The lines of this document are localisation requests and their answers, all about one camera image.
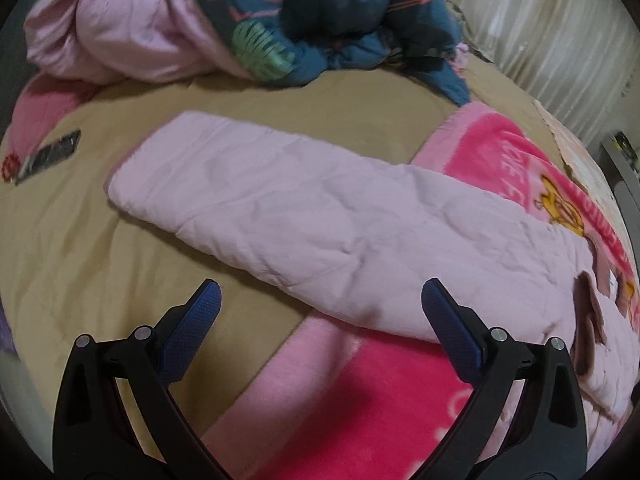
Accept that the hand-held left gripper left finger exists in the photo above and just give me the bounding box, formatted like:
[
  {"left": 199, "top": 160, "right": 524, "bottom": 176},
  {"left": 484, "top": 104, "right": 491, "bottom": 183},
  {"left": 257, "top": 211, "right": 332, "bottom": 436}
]
[{"left": 52, "top": 279, "right": 236, "bottom": 480}]

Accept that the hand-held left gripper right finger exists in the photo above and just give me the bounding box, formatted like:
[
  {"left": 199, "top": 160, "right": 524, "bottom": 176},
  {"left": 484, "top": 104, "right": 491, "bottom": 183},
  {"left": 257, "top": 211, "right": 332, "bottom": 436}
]
[{"left": 415, "top": 279, "right": 588, "bottom": 480}]

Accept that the light pink quilted garment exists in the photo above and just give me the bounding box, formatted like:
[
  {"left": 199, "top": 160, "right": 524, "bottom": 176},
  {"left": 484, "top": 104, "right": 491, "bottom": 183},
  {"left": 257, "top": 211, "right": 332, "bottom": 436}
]
[{"left": 105, "top": 110, "right": 640, "bottom": 421}]

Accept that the pink cartoon printed blanket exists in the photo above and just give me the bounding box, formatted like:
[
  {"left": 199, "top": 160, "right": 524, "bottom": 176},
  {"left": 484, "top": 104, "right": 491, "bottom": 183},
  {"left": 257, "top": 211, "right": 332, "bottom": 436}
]
[{"left": 202, "top": 101, "right": 640, "bottom": 480}]

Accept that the bed with tan sheet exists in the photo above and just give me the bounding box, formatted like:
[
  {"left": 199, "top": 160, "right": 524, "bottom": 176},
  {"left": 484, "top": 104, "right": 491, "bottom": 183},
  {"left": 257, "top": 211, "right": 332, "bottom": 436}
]
[{"left": 0, "top": 55, "right": 621, "bottom": 480}]

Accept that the peach patterned mat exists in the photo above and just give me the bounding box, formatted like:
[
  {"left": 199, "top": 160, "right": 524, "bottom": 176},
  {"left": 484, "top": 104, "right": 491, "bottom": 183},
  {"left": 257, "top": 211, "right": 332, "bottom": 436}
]
[{"left": 532, "top": 99, "right": 617, "bottom": 198}]

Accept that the dark remote control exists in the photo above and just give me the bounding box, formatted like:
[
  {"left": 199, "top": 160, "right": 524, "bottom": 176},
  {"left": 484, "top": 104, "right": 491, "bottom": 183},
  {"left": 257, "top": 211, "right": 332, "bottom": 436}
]
[{"left": 15, "top": 129, "right": 82, "bottom": 187}]

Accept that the grey curved shelf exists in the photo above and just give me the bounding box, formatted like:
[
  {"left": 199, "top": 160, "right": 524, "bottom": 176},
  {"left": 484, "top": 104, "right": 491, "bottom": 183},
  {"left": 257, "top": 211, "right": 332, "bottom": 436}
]
[{"left": 600, "top": 130, "right": 640, "bottom": 188}]

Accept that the dark pink ribbed cloth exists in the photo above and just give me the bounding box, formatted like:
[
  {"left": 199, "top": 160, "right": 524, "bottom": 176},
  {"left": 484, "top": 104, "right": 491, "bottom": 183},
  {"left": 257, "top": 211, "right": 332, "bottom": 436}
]
[{"left": 0, "top": 74, "right": 97, "bottom": 183}]

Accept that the cream pleated curtain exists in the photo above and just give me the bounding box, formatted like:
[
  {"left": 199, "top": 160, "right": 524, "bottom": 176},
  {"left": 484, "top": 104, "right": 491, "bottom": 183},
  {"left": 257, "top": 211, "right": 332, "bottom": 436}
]
[{"left": 442, "top": 0, "right": 640, "bottom": 133}]

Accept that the teal flamingo print comforter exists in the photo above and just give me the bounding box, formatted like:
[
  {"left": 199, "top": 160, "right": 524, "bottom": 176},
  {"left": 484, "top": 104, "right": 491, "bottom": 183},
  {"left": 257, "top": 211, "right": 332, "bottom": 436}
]
[{"left": 22, "top": 0, "right": 473, "bottom": 107}]

